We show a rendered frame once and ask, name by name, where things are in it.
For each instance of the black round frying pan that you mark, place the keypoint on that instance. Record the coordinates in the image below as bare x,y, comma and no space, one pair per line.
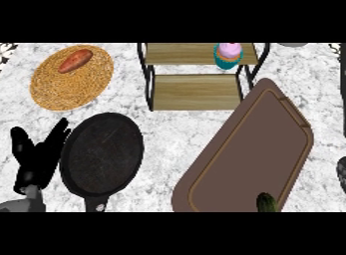
101,156

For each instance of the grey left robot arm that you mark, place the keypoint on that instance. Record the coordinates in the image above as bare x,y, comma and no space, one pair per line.
27,203

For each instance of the orange sweet potato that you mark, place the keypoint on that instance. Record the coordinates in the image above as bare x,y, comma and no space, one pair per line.
75,60

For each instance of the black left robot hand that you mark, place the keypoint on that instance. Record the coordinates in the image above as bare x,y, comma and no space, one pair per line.
38,159

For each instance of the pale grey round object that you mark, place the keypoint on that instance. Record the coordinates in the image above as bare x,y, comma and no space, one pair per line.
293,44

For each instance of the wooden tiered shelf black frame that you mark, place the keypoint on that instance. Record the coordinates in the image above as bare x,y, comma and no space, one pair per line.
194,89

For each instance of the round woven straw placemat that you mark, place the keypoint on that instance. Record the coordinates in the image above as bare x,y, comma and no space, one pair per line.
67,86

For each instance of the dark green cucumber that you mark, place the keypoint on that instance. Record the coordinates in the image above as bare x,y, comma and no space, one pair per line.
267,203

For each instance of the brown rectangular tray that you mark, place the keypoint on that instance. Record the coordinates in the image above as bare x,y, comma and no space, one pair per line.
252,156

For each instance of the pink cupcake teal wrapper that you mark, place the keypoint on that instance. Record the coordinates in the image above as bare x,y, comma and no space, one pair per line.
228,54

